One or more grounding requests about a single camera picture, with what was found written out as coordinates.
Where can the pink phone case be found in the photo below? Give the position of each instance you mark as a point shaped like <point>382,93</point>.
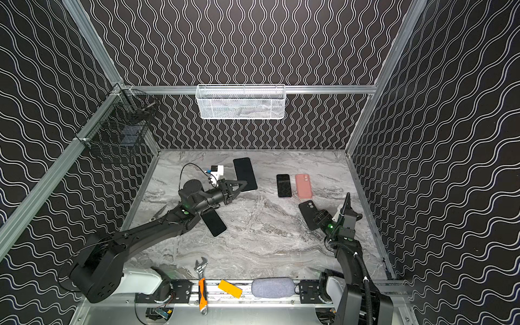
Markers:
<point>303,185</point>

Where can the white mesh basket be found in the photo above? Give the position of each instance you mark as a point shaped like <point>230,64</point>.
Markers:
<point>237,101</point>

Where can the grey fabric pouch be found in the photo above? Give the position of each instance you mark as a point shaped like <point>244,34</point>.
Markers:
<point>273,288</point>

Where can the scissors with pale handles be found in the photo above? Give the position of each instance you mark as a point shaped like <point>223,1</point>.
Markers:
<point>159,214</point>

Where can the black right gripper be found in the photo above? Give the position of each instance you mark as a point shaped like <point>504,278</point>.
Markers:
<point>348,219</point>

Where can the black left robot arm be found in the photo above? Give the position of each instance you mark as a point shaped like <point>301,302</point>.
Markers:
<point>97,270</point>

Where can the black phone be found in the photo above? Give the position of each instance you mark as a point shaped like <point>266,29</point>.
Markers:
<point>214,223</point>
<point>244,172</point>

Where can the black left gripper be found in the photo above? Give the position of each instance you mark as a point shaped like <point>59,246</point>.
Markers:
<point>225,191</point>

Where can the black phone case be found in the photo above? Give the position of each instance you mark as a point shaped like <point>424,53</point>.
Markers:
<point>313,217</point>

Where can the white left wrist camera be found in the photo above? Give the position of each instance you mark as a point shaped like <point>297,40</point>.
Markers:
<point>216,173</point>

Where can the orange handled adjustable wrench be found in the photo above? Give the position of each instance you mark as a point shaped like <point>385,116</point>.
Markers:
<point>199,269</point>

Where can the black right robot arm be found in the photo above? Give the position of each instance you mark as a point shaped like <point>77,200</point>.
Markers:
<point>359,301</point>

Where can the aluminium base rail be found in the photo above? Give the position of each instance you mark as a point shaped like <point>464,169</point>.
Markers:
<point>318,293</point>

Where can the black wire basket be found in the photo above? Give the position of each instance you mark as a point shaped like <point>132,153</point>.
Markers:
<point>119,137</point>

